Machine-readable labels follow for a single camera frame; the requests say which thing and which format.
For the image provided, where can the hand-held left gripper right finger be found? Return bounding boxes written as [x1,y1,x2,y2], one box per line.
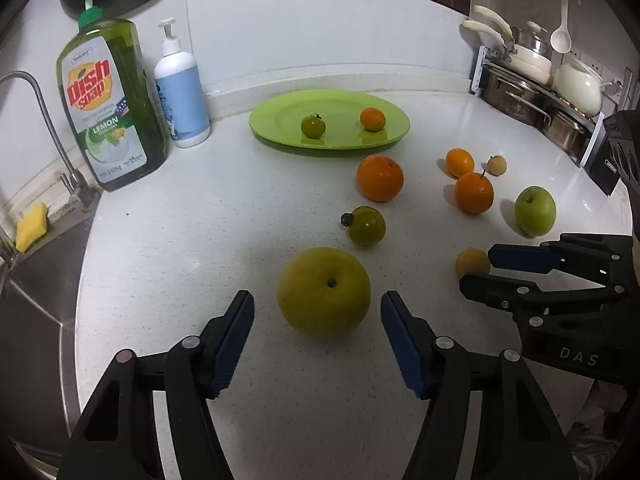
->
[381,291,583,480]

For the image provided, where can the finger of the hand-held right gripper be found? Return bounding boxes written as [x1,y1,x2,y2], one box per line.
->
[459,274,630,319]
[487,234,635,288]

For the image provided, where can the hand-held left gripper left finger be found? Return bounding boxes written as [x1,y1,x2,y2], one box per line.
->
[59,290,256,480]

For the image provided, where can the green apple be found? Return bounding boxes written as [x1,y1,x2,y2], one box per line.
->
[515,186,557,237]

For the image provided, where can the medium orange with stem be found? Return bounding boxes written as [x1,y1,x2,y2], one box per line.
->
[454,170,495,215]

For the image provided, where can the large yellow-green pear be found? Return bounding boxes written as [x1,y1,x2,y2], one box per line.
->
[276,247,372,339]

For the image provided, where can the small orange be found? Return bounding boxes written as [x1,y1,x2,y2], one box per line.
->
[445,148,475,179]
[360,107,386,132]

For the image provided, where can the green tomato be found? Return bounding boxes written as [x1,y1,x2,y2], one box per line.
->
[341,206,387,247]
[300,114,327,140]

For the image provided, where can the large orange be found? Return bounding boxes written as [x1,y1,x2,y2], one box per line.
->
[356,154,404,203]

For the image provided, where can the green plate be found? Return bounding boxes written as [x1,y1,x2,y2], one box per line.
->
[249,89,411,151]

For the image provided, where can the person's right hand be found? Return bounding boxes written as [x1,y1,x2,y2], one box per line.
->
[592,380,633,436]

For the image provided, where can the person's patterned clothing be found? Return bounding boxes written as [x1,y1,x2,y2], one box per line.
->
[570,435,622,480]

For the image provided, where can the black knife block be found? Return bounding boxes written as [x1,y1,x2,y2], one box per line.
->
[587,110,640,197]

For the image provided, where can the stainless steel pot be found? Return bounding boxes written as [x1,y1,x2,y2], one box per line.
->
[480,65,551,126]
[540,105,598,154]

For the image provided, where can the white ceramic pot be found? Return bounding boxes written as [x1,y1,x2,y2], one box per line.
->
[554,55,603,117]

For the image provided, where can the white pot rack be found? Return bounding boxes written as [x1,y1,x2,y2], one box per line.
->
[470,45,607,167]

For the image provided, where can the stainless steel sink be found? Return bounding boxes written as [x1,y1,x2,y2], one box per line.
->
[0,207,97,461]

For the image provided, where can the steel pot with lid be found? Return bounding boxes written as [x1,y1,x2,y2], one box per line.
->
[510,21,553,59]

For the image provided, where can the white ladle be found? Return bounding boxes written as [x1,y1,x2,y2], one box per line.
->
[550,0,574,54]

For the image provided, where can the white saucepan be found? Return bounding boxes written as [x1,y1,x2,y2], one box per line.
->
[472,5,553,73]
[461,19,553,84]

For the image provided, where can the yellow sponge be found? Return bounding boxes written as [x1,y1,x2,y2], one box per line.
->
[15,202,49,252]

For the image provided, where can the white pump bottle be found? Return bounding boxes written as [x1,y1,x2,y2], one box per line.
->
[153,18,211,149]

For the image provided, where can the green dish soap bottle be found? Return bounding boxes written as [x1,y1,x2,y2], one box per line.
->
[55,0,168,192]

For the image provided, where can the thin curved faucet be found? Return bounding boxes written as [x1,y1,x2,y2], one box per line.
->
[0,71,98,211]

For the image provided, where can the white wall outlets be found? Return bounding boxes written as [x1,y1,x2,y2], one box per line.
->
[570,47,636,111]

